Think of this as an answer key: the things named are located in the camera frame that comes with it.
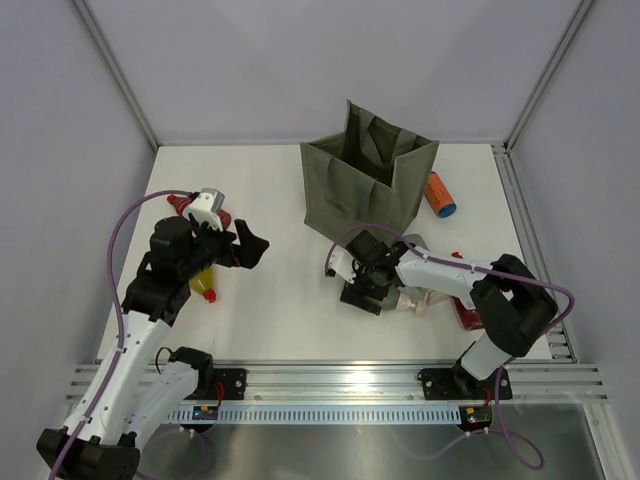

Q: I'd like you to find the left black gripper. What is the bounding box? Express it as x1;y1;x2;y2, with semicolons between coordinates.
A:
179;215;268;281

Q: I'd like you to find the green pump bottle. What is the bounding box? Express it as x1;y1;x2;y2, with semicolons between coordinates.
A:
380;287;430;316

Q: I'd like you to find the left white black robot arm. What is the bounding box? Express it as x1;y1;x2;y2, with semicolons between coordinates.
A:
36;216;269;479

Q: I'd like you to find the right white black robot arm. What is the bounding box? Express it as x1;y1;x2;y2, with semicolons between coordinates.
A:
324;230;558;400

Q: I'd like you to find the green canvas bag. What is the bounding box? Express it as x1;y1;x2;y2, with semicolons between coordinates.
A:
300;101;440;241

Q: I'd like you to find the yellow bottle red cap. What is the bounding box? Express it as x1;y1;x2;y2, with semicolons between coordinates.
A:
189;267;217;303

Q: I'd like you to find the green bottle beige cap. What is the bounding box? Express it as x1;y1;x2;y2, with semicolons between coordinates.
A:
394;232;446;304

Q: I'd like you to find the red bottle on left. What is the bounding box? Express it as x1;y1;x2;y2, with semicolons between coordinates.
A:
166;194;232;229

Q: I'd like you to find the red bottle on right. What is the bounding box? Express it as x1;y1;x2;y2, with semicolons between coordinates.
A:
449;251;486;333

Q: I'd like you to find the orange bottle blue base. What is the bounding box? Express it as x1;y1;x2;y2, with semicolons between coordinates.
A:
424;171;457;218

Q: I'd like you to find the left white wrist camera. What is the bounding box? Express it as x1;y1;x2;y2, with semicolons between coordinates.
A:
182;188;227;231

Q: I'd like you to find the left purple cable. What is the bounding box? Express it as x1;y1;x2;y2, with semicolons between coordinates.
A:
47;189;221;480

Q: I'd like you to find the purple cable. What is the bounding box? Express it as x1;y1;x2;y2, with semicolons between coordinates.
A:
324;223;576;472
47;189;221;480

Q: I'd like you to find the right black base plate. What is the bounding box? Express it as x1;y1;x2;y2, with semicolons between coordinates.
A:
417;367;513;401

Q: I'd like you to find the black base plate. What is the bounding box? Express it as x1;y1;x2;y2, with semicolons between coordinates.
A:
190;368;247;401
417;367;513;401

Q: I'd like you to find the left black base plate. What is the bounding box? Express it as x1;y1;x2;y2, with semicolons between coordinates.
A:
190;368;247;401

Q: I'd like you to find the white slotted cable duct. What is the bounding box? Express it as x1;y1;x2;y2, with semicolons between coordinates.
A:
164;405;462;425

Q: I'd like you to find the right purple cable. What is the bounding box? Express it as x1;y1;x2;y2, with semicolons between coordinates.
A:
324;223;576;472

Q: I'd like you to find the aluminium mounting rail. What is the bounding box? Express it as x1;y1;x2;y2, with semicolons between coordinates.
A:
215;360;608;404

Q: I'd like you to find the left aluminium frame post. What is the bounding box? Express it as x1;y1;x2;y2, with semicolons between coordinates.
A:
68;0;161;153

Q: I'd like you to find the aluminium frame post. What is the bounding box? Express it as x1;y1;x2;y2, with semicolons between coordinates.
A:
68;0;161;153
503;0;598;153

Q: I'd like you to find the right aluminium frame post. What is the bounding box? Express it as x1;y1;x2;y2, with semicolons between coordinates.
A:
503;0;598;153

